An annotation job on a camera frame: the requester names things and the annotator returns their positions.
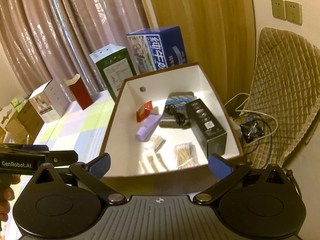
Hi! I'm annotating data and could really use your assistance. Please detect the person's left hand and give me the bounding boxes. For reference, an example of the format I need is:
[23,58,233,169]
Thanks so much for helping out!
[0,181,15,222]

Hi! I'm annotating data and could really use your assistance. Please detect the red snack packet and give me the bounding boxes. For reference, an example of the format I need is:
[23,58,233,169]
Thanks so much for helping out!
[136,101,153,122]

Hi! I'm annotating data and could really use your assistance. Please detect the grey blue knitted sock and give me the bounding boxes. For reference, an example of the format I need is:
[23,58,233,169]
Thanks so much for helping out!
[159,92,196,129]

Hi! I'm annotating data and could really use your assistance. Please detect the green landscape gift box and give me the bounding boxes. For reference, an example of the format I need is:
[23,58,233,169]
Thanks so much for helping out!
[89,44,137,101]

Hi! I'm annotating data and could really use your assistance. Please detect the black product box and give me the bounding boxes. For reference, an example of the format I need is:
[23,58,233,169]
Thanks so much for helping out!
[185,99,227,158]

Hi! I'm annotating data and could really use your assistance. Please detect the tangled cables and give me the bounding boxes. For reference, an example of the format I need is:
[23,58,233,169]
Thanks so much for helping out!
[223,93,279,156]

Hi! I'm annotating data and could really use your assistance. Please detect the blue milk carton box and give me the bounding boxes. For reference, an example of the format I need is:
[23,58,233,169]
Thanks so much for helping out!
[127,26,187,74]

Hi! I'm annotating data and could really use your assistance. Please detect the clear cotton swab box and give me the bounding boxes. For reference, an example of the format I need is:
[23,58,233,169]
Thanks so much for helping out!
[174,142,197,169]

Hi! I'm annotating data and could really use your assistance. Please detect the wooden wardrobe door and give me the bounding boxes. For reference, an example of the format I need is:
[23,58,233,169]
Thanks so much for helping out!
[151,0,256,102]

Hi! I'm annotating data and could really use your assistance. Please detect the pink-brown curtain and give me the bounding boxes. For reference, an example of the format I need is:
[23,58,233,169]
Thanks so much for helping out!
[1,0,146,100]

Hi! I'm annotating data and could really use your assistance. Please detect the checkered tablecloth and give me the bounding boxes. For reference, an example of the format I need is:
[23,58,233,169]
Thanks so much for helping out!
[34,90,114,163]

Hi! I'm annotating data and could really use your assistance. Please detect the quilted olive chair cushion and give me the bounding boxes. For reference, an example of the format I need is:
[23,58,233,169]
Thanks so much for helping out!
[244,27,319,168]

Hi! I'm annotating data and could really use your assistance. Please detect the black earphone cable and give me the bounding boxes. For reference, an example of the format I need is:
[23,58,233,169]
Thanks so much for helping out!
[164,103,192,128]

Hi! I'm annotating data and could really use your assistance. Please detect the wall socket plate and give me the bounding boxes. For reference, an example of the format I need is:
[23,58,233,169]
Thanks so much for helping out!
[271,0,286,21]
[285,1,302,25]

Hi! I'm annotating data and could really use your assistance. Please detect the white appliance carton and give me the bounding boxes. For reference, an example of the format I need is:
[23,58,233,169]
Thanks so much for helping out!
[29,80,70,123]

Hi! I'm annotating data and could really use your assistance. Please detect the small white bottle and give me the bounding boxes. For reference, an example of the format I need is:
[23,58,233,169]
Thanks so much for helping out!
[149,135,165,151]

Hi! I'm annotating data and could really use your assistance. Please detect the purple tube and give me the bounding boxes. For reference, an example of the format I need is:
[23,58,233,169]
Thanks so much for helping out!
[135,114,162,141]

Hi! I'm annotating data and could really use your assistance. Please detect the brown cardboard box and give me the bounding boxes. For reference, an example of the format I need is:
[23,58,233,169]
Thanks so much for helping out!
[17,101,44,139]

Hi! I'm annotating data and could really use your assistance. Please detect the small black fan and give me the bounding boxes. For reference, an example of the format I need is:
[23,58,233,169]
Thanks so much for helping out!
[240,121,265,143]

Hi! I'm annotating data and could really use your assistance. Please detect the brown white-lined storage box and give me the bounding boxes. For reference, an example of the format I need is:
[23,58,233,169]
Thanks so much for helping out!
[103,63,244,196]

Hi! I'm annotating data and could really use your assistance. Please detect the dark red box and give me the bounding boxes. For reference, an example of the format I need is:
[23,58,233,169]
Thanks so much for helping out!
[65,74,93,110]

